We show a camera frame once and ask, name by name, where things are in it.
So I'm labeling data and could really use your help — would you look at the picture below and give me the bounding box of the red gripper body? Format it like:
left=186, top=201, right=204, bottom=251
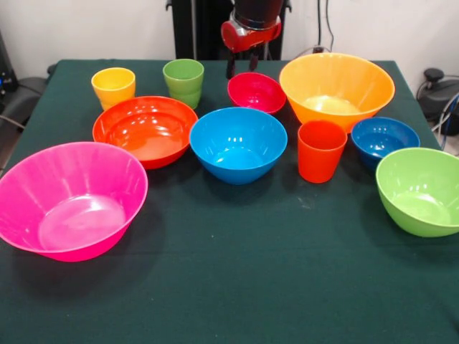
left=220, top=19, right=283, bottom=54

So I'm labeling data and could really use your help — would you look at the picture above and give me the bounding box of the small magenta bowl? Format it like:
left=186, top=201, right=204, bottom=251
left=227, top=72, right=287, bottom=115

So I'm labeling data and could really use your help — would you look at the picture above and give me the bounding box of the light blue bowl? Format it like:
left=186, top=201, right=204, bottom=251
left=189, top=107, right=288, bottom=186

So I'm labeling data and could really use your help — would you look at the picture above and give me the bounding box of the orange-red ribbed cup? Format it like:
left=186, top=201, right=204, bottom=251
left=297, top=120, right=349, bottom=184

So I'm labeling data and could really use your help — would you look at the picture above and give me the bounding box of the green cup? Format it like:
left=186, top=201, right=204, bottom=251
left=162, top=58, right=205, bottom=110

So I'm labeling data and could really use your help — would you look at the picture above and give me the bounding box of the large orange bowl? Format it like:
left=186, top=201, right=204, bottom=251
left=278, top=52, right=396, bottom=134

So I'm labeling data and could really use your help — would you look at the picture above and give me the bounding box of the red shallow bowl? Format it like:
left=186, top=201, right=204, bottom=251
left=92, top=95, right=199, bottom=171

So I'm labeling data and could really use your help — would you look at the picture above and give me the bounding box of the yellow cup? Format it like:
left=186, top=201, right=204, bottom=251
left=90, top=67, right=136, bottom=111

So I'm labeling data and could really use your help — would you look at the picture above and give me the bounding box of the small dark blue bowl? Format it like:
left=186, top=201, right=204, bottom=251
left=350, top=116, right=421, bottom=171

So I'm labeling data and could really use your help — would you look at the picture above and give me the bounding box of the dark green tablecloth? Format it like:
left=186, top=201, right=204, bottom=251
left=0, top=59, right=459, bottom=344

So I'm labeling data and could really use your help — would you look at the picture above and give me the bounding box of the large pink bowl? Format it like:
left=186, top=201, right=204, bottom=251
left=0, top=141, right=149, bottom=263

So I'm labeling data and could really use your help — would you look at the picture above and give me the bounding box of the light green bowl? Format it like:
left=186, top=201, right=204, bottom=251
left=375, top=147, right=459, bottom=238

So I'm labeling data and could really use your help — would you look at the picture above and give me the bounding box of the black equipment box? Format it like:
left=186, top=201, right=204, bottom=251
left=0, top=30, right=19, bottom=105

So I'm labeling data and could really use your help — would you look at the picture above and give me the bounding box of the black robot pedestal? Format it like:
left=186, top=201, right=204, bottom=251
left=166, top=0, right=293, bottom=61

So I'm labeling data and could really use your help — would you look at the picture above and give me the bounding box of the black wall cable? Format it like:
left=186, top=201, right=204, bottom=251
left=316, top=0, right=336, bottom=54

